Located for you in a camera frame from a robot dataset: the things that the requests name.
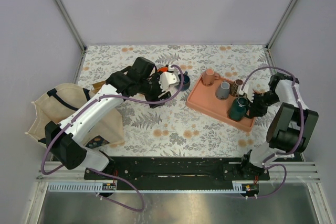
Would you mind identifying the orange mug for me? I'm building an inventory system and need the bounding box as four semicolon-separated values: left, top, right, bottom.
157;67;169;74

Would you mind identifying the blue mug cream base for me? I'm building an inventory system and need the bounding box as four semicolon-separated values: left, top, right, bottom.
181;71;191;91

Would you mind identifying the floral table mat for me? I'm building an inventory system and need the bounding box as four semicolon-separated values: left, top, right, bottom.
78;45;278;157

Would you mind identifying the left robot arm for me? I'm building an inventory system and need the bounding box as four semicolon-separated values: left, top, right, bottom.
45;57;180;179

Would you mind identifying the grey-blue square mug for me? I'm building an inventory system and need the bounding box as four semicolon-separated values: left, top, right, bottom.
215;81;230;100

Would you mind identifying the white cable duct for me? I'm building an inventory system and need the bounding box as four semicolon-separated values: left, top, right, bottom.
48;181;247;194

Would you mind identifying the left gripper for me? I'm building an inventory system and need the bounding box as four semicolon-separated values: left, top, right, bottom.
139;71;172;108

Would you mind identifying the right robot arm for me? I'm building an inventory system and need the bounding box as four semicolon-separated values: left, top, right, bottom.
239;73;319;180

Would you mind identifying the salmon textured mug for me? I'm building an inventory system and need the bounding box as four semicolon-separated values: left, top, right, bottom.
201;68;220;87

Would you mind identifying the dark green mug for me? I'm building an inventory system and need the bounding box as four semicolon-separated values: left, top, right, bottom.
228;97;248;122

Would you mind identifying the salmon pink tray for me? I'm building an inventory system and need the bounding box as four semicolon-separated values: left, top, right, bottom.
186;74;256;132

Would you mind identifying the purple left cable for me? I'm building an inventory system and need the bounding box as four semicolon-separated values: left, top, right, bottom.
41;64;186;211

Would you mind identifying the cream tote bag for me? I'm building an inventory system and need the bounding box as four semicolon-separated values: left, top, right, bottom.
27;83;124;149

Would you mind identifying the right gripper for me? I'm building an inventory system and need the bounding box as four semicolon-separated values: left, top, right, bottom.
245;90;280;119

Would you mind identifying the brown paper packet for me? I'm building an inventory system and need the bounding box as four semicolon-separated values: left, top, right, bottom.
92;81;105;93

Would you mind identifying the aluminium frame rail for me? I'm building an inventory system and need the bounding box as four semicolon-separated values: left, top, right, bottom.
39;0;87;51

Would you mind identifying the brown striped mug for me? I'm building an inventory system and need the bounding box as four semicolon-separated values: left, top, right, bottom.
230;79;244;97

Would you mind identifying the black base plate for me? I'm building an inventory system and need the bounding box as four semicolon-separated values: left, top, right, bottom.
83;156;271;182

